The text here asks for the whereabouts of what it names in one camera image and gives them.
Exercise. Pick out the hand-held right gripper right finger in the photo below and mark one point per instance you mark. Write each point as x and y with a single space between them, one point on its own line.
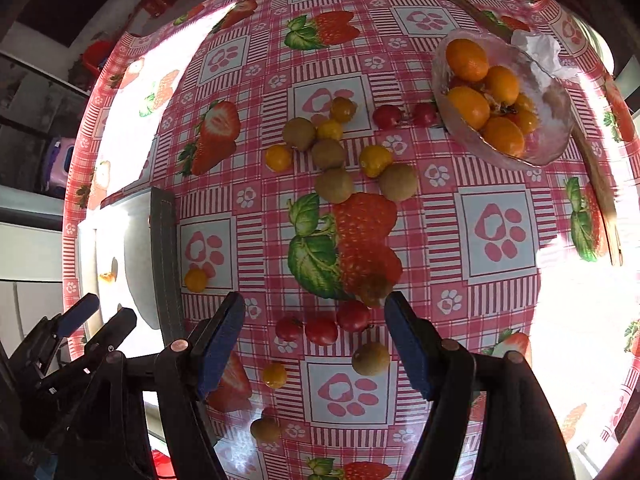
410 347

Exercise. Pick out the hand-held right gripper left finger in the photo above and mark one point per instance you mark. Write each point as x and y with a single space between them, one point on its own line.
220 345

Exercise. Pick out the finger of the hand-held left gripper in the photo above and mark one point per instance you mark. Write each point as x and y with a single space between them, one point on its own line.
117 325
77 314

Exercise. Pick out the brown longan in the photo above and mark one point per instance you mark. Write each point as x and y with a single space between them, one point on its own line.
370 358
334 185
397 181
327 153
299 133
265 430
375 287

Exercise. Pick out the small orange fruit piece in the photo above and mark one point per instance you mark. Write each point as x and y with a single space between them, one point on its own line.
106 276

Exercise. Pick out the yellow cherry tomato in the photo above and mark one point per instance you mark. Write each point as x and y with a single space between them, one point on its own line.
342 109
195 279
330 130
375 160
274 375
278 157

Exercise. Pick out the white plate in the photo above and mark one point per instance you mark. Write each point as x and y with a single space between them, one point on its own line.
142 265

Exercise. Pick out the red cherry tomato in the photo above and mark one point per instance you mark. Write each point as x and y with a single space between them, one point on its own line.
289 328
321 331
387 116
353 315
425 114

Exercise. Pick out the white tray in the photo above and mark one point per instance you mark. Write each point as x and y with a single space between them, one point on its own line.
100 240

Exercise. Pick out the strawberry print tablecloth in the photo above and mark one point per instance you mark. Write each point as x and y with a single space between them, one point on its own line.
380 240

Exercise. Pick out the purple plastic stool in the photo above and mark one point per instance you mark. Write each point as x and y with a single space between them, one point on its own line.
57 162

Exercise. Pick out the orange kumquat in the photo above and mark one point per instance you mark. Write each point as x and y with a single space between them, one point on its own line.
466 59
525 119
501 85
468 107
502 136

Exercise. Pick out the red bucket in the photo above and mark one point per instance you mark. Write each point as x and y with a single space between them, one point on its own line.
97 55

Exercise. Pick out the clear glass bowl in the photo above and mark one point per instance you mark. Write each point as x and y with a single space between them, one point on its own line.
550 125

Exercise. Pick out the white crumpled tissue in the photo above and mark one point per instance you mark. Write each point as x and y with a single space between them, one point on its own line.
542 50

